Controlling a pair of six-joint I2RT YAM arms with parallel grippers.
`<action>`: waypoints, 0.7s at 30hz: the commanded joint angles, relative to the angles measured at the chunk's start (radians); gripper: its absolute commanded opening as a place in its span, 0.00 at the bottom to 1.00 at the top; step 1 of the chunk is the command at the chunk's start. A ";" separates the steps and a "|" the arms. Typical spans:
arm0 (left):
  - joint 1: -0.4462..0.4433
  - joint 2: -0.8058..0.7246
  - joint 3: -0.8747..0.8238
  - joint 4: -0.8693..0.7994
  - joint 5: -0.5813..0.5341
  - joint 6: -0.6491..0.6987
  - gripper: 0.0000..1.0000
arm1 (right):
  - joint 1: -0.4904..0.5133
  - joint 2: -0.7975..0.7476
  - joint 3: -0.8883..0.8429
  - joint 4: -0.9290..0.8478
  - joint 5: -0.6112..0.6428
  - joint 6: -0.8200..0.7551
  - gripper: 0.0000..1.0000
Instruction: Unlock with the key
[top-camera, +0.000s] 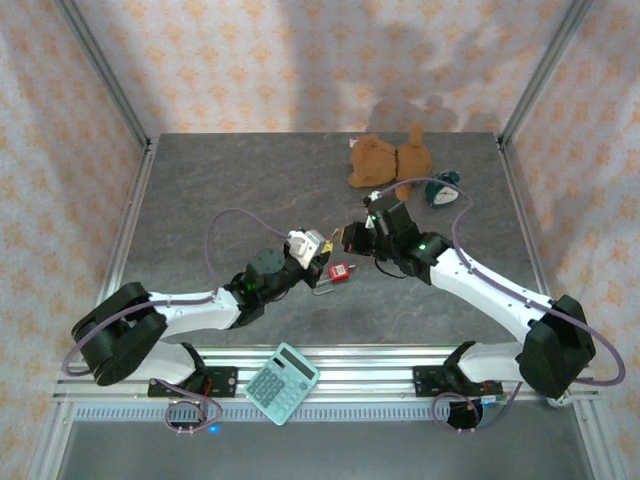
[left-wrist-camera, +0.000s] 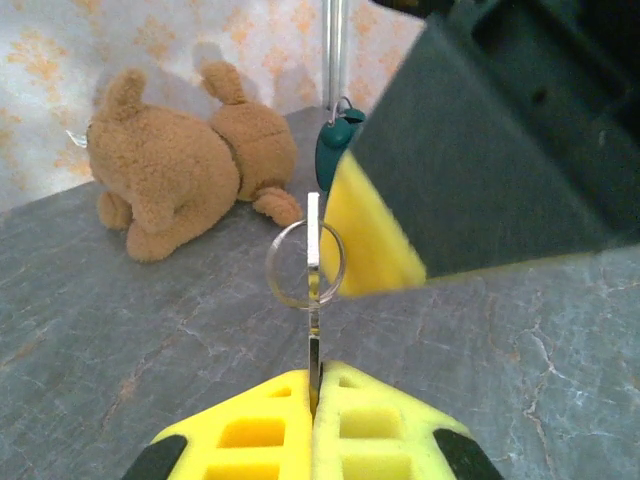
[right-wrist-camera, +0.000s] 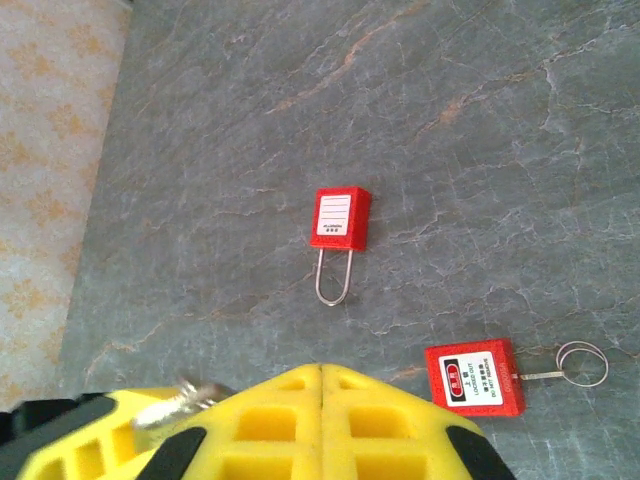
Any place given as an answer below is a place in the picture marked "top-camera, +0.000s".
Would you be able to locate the red padlock with white label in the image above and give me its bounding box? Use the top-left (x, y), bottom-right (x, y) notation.
top-left (312, 263), bottom-right (351, 297)

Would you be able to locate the teal alarm clock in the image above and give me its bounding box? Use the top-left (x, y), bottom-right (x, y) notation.
top-left (424, 169), bottom-right (461, 207)

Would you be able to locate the brown teddy bear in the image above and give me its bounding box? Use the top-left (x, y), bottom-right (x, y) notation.
top-left (348, 123), bottom-right (434, 202)

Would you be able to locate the teal calculator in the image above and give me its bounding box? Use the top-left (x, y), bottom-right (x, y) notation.
top-left (243, 341), bottom-right (322, 427)

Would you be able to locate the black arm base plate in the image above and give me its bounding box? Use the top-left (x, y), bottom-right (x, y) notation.
top-left (148, 366), bottom-right (237, 400)
top-left (412, 364), bottom-right (454, 399)

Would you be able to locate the aluminium side rail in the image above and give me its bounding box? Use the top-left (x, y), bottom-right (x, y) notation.
top-left (79, 134), bottom-right (160, 361)
top-left (497, 134), bottom-right (557, 306)

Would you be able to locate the aluminium mounting rail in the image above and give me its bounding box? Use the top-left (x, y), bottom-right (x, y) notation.
top-left (52, 344), bottom-right (601, 404)

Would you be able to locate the grey slotted cable duct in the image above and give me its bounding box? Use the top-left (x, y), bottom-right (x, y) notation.
top-left (74, 405), bottom-right (584, 424)

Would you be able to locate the aluminium frame post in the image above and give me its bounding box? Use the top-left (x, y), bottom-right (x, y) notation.
top-left (498, 0), bottom-right (594, 149)
top-left (52, 0), bottom-right (154, 151)

